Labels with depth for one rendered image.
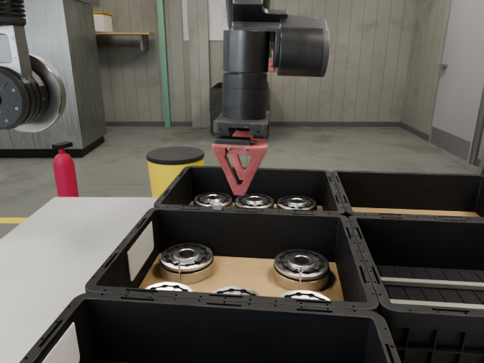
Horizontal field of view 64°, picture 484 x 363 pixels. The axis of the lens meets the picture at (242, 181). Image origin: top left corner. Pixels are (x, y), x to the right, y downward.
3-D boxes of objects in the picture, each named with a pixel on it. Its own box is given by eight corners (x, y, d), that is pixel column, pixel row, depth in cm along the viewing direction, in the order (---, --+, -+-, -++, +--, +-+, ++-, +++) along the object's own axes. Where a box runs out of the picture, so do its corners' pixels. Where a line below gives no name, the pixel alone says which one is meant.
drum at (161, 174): (212, 225, 287) (210, 147, 267) (199, 250, 252) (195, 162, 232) (163, 222, 292) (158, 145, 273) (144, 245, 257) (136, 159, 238)
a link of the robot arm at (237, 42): (225, 21, 50) (221, 19, 44) (279, 24, 50) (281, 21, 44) (224, 78, 52) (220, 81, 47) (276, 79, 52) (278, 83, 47)
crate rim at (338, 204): (152, 216, 82) (150, 206, 81) (186, 173, 110) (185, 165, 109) (345, 225, 78) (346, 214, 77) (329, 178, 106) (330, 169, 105)
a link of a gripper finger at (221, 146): (266, 184, 55) (270, 119, 52) (263, 203, 49) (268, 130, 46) (220, 181, 56) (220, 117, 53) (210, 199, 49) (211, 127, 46)
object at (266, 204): (235, 209, 98) (235, 207, 97) (235, 195, 107) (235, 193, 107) (275, 209, 98) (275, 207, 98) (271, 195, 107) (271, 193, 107)
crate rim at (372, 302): (81, 305, 53) (79, 290, 53) (151, 216, 82) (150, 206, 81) (379, 325, 49) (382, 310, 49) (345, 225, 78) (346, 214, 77)
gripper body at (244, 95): (269, 123, 56) (272, 70, 53) (266, 140, 46) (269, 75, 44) (225, 121, 56) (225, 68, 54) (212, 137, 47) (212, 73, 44)
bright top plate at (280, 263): (271, 276, 69) (271, 274, 69) (276, 249, 79) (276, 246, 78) (329, 282, 67) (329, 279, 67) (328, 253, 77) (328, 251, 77)
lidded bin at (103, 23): (114, 32, 596) (112, 14, 588) (105, 32, 558) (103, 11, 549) (83, 32, 597) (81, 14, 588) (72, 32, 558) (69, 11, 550)
